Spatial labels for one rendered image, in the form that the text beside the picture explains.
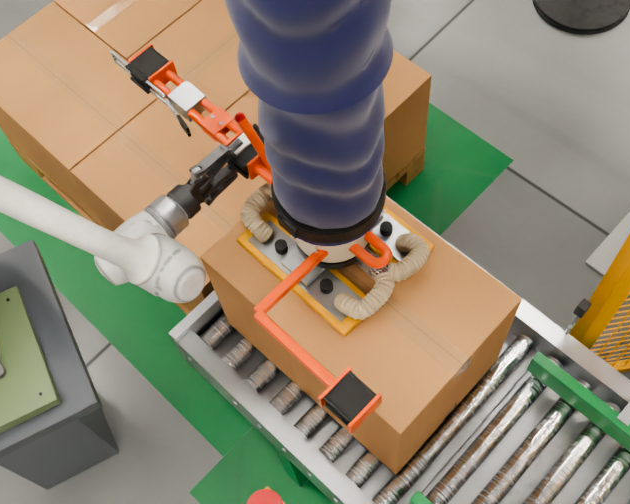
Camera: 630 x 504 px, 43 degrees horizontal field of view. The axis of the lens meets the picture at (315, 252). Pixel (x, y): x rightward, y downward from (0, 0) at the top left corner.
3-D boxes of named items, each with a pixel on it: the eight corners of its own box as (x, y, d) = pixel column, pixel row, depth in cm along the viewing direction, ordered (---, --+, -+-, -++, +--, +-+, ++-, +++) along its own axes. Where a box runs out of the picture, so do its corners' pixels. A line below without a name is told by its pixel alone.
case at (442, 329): (497, 360, 207) (522, 298, 172) (395, 475, 196) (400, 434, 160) (328, 225, 228) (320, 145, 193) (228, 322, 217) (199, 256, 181)
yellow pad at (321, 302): (376, 306, 173) (376, 297, 168) (344, 338, 170) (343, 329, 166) (268, 214, 185) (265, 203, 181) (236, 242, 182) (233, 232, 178)
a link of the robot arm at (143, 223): (158, 234, 179) (188, 254, 169) (106, 282, 174) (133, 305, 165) (132, 200, 172) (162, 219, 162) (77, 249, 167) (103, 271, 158)
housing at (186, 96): (210, 106, 188) (207, 94, 184) (189, 124, 186) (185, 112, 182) (191, 90, 190) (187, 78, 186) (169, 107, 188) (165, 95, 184)
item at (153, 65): (178, 74, 192) (173, 60, 188) (154, 93, 190) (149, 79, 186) (155, 56, 195) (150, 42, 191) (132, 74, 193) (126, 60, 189)
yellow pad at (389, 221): (434, 248, 178) (435, 238, 174) (404, 278, 175) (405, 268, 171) (325, 163, 191) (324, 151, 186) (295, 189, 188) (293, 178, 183)
